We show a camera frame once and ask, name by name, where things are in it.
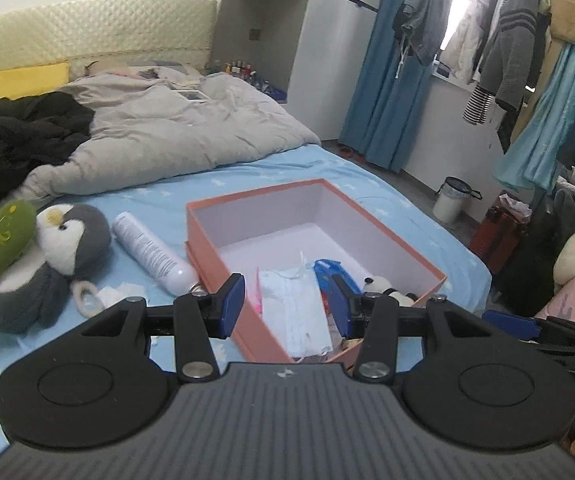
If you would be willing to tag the white tissue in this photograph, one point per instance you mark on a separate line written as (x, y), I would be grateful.
(108, 295)

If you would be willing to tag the grey white penguin plush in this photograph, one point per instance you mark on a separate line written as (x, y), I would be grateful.
(71, 242)

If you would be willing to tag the white face mask pack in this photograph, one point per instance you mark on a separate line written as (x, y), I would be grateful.
(293, 310)

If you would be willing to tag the hanging grey striped sweater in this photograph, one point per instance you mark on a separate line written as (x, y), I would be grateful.
(511, 59)

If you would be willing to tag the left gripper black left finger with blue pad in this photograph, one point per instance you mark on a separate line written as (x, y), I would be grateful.
(193, 321)

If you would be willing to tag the blue plastic packet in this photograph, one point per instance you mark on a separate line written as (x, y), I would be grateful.
(326, 270)

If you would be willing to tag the small panda plush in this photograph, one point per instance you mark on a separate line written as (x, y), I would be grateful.
(379, 286)

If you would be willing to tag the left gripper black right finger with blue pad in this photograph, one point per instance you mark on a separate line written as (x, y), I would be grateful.
(378, 321)

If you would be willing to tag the pink cardboard box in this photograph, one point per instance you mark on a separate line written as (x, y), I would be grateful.
(277, 238)

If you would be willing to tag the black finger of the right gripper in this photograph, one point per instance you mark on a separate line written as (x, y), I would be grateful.
(552, 336)

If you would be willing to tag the blue curtain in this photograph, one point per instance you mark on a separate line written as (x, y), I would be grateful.
(382, 119)

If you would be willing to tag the yellow pillow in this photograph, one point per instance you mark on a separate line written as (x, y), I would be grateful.
(33, 81)

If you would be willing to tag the grey duvet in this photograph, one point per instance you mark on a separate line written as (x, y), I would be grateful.
(146, 130)

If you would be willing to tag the black coat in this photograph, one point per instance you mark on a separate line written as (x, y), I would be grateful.
(37, 131)

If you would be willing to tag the teal hanging garment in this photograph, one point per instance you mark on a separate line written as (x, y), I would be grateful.
(532, 159)

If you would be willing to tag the pink small toy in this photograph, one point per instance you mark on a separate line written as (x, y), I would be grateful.
(256, 294)

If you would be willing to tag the white spray bottle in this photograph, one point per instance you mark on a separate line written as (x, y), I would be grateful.
(171, 271)

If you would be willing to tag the white trash bin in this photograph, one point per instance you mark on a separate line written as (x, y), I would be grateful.
(451, 198)

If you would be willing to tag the beige padded headboard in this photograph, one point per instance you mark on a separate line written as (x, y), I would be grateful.
(80, 32)

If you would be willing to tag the red suitcase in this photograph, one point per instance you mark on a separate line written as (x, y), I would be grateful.
(503, 227)

